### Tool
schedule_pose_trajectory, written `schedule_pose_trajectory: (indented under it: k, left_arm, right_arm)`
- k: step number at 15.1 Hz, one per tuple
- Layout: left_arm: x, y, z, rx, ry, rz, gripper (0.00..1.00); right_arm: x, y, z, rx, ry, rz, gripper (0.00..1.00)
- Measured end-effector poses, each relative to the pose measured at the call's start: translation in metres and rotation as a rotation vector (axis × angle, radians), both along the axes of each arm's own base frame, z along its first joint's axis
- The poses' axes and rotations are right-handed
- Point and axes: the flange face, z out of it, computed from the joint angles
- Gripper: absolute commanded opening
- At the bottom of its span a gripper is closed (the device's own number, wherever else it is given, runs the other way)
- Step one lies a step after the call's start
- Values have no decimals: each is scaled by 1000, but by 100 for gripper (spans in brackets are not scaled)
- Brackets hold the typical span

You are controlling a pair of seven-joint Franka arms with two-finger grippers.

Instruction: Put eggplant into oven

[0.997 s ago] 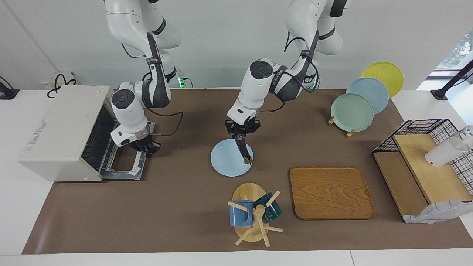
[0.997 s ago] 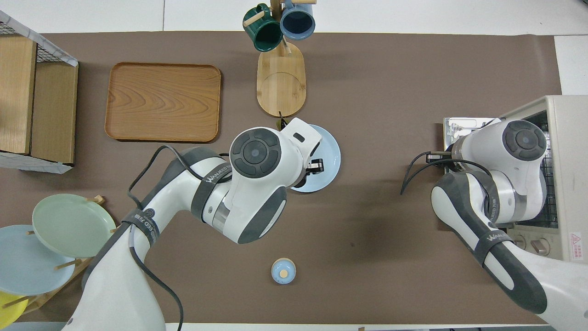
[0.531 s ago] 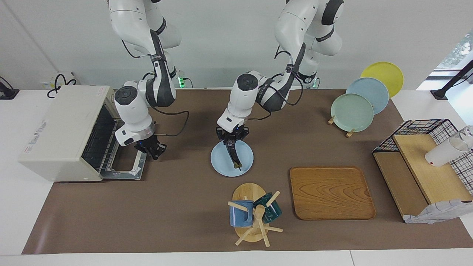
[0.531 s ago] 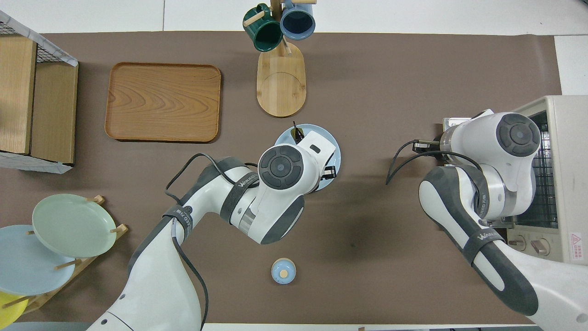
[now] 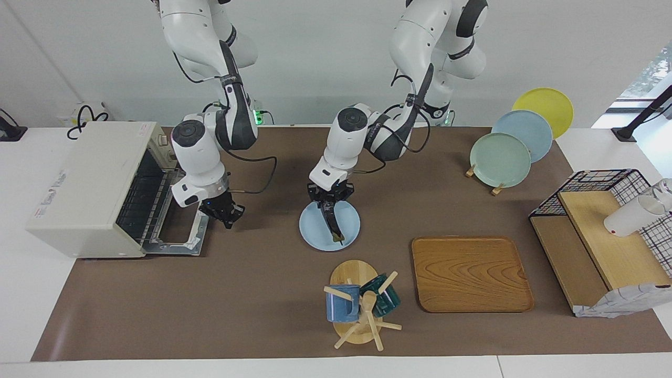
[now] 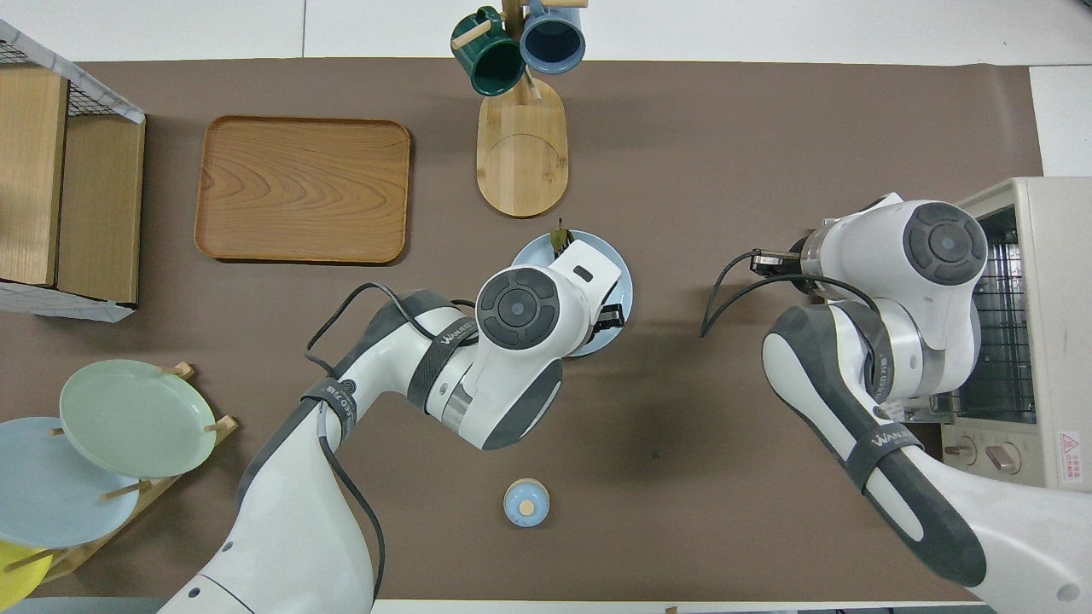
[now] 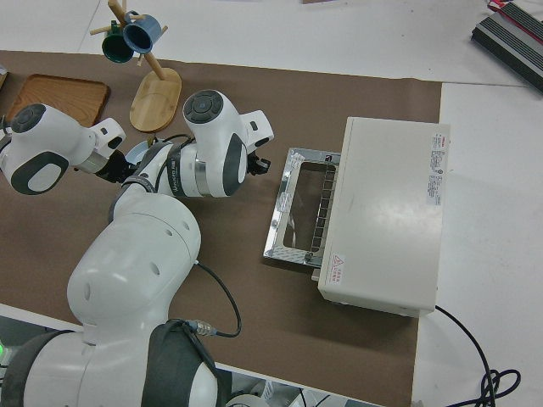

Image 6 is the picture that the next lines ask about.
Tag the dark green mug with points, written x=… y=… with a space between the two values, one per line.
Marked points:
x=493 y=64

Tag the blue mug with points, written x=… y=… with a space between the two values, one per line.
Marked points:
x=553 y=43

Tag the pale green racked plate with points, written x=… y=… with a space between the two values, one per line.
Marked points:
x=136 y=418

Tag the light blue round plate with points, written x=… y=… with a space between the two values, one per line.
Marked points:
x=533 y=251

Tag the light blue racked plate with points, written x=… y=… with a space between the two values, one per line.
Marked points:
x=51 y=495

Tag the wooden plate rack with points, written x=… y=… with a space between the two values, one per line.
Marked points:
x=166 y=482

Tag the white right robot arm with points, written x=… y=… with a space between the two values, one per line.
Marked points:
x=896 y=358

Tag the yellow racked plate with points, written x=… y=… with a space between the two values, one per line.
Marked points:
x=17 y=576

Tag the brown table mat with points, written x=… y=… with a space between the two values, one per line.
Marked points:
x=682 y=153

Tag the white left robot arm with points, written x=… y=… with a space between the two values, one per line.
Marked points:
x=512 y=358

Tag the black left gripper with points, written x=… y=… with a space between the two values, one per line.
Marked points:
x=610 y=315

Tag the white toaster oven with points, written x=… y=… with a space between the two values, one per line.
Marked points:
x=1058 y=298

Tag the wooden serving tray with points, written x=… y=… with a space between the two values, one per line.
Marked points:
x=303 y=188

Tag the wooden mug tree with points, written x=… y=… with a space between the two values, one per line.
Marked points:
x=522 y=162

